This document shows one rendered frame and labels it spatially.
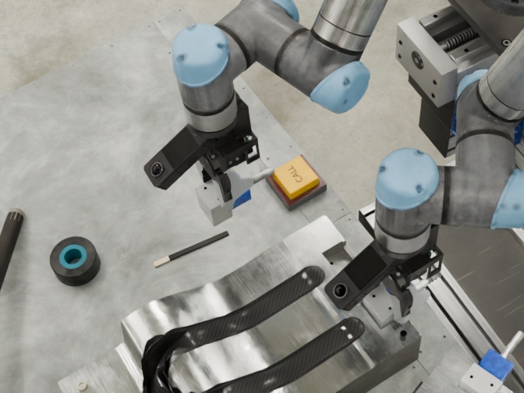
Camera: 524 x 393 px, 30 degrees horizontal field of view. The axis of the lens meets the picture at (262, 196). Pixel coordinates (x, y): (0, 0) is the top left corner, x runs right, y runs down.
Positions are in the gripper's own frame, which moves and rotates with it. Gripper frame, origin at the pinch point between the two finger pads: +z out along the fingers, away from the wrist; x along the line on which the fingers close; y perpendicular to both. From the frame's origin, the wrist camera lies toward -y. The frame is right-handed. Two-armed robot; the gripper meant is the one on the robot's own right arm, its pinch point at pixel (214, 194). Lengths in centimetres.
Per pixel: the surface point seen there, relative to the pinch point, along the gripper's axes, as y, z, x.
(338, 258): 12.3, 8.8, -16.8
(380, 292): 12.7, 3.4, -27.6
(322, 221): 13.2, 6.1, -10.9
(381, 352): 7.8, 6.0, -34.8
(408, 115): 81, 95, 49
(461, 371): 16.8, 9.6, -42.8
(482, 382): 17, 7, -47
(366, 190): 57, 95, 35
